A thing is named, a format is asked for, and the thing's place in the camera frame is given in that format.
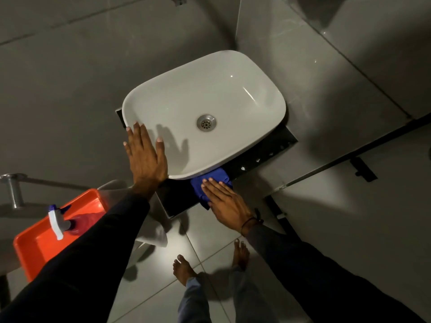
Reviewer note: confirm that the person's right forearm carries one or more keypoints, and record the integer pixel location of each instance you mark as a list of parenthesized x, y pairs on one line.
[(320, 285)]

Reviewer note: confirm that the person's right foot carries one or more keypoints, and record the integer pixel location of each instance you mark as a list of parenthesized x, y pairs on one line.
[(241, 254)]

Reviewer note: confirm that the person's left forearm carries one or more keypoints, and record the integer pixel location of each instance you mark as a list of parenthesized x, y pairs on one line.
[(77, 265)]

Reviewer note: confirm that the spray bottle with white trigger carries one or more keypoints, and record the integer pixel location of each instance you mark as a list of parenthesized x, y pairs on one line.
[(57, 223)]

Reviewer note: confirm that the person's foot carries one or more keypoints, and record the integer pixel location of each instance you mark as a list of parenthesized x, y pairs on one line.
[(183, 269), (241, 254)]

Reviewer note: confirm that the person's right leg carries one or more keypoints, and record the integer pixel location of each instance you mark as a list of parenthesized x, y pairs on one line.
[(251, 296)]

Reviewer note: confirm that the person's left middle finger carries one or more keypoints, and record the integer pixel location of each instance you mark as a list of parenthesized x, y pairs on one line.
[(138, 136)]

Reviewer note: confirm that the blue cleaning cloth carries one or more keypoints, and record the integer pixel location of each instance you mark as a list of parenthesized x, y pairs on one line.
[(202, 184)]

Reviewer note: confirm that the person's right little finger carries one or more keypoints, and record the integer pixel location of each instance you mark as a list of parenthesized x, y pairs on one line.
[(236, 196)]

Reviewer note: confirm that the person's right middle finger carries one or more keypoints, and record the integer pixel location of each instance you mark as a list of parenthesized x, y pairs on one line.
[(217, 187)]

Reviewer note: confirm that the chrome wall rail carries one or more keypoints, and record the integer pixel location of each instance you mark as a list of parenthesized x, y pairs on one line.
[(13, 191)]

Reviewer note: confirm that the metal sink drain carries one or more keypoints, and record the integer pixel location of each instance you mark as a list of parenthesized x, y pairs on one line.
[(206, 123)]

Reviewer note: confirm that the orange plastic tray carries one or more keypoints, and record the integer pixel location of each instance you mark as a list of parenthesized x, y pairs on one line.
[(37, 242)]

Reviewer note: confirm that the person's leg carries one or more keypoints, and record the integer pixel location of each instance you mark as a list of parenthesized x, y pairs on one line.
[(251, 296), (193, 302)]

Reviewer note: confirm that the black door hinge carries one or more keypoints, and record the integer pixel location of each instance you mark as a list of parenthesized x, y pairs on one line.
[(363, 169)]

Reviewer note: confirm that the black sink counter slab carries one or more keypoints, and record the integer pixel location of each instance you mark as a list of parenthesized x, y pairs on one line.
[(259, 154)]

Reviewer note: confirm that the person's left thumb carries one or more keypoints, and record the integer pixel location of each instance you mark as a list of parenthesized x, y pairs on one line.
[(161, 153)]

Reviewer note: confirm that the person's left leg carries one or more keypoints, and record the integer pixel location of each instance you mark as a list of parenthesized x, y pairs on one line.
[(193, 302)]

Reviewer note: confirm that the person's left hand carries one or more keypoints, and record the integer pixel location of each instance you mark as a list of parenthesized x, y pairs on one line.
[(146, 164)]

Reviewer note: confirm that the person's left little finger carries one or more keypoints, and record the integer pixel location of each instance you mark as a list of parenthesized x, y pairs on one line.
[(127, 150)]

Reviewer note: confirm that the black wrist band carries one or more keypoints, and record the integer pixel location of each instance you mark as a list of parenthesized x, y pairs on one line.
[(250, 222)]

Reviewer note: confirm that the person's right hand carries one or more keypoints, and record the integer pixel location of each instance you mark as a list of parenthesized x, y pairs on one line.
[(229, 206)]

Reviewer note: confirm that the person's left foot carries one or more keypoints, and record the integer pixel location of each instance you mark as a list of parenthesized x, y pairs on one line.
[(183, 269)]

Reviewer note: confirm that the white ceramic sink basin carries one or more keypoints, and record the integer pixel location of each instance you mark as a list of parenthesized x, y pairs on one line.
[(215, 97)]

